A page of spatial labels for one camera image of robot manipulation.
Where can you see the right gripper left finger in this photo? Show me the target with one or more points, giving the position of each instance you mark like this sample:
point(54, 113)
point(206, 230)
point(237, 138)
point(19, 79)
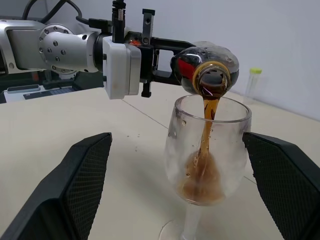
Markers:
point(62, 190)

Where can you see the clear wine glass with cola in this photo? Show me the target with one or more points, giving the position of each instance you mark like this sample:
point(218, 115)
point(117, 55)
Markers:
point(190, 175)

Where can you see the cola bottle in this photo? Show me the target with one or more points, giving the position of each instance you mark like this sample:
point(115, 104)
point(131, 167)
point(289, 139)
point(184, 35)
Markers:
point(215, 57)

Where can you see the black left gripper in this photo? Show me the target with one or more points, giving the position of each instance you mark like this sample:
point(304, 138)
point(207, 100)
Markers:
point(147, 62)

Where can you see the dark laptop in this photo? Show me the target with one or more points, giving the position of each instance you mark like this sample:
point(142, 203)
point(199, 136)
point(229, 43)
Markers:
point(60, 91)

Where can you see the clear tube, yellow-green cap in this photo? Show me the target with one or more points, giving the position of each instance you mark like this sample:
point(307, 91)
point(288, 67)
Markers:
point(253, 85)

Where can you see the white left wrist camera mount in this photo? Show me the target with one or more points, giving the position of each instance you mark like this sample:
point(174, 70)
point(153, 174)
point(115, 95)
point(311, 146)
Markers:
point(120, 70)

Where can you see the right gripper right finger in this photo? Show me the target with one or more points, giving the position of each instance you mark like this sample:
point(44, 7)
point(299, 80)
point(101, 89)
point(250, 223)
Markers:
point(287, 185)

